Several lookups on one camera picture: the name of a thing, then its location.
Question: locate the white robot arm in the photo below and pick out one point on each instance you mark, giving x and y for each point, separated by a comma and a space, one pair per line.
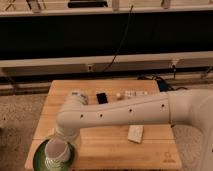
192, 107

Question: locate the green ceramic bowl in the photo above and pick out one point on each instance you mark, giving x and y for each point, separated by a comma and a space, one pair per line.
42, 163

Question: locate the black rectangular block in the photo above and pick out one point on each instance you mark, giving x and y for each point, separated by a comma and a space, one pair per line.
102, 98

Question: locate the white rectangular sponge block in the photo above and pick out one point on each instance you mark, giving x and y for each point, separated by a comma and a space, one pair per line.
135, 133

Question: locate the blue object behind table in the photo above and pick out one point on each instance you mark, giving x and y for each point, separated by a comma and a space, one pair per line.
164, 86

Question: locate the white wall outlet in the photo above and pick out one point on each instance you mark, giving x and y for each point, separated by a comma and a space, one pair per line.
90, 68

